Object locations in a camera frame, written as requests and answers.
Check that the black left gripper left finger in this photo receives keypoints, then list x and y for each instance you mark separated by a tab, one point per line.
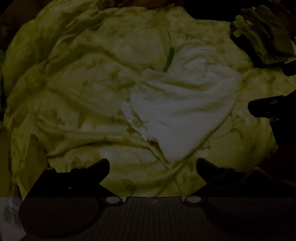
93	174

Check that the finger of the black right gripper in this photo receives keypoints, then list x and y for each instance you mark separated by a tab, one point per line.
269	107

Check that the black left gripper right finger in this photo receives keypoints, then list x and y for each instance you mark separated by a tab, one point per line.
212	174

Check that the white small printed t-shirt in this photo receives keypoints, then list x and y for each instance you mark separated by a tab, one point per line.
174	112

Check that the dark leafy patterned cloth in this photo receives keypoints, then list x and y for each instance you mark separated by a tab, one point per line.
261	35

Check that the floral cream bed sheet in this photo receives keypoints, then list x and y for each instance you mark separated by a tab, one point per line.
67	72

